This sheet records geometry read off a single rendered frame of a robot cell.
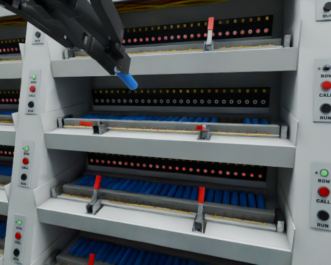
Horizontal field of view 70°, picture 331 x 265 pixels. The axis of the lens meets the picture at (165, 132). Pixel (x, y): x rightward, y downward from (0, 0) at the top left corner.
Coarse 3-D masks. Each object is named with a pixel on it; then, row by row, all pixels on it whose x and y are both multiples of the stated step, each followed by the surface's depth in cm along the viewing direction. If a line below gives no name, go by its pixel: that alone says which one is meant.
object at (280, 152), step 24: (48, 120) 64; (288, 120) 52; (48, 144) 63; (72, 144) 61; (96, 144) 59; (120, 144) 57; (144, 144) 55; (168, 144) 53; (192, 144) 51; (216, 144) 50; (240, 144) 48; (264, 144) 47; (288, 144) 47
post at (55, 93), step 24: (24, 72) 66; (48, 72) 64; (24, 96) 66; (48, 96) 64; (72, 96) 73; (24, 120) 65; (48, 168) 65; (24, 192) 63; (48, 240) 66; (24, 264) 61
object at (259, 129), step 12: (72, 120) 66; (84, 120) 65; (96, 120) 64; (108, 120) 63; (120, 120) 62; (132, 120) 62; (144, 120) 61; (216, 132) 53; (240, 132) 53; (252, 132) 52; (264, 132) 52; (276, 132) 51
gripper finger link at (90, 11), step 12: (48, 0) 23; (60, 0) 24; (84, 0) 27; (72, 12) 25; (84, 12) 27; (84, 24) 28; (96, 24) 29; (96, 36) 30; (108, 36) 31; (108, 48) 32
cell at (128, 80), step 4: (116, 68) 39; (116, 72) 39; (120, 72) 39; (120, 76) 40; (124, 76) 40; (128, 76) 41; (124, 80) 41; (128, 80) 41; (132, 80) 42; (128, 84) 42; (132, 84) 43; (136, 84) 44; (132, 88) 44
